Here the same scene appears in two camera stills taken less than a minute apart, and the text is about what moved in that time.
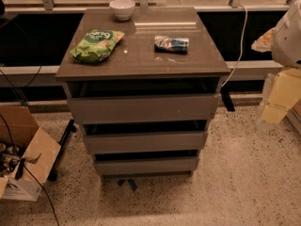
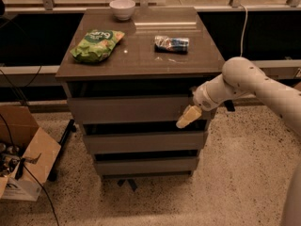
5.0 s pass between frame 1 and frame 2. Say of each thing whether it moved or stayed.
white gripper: moved
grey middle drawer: stayed
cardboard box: stayed
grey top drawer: stayed
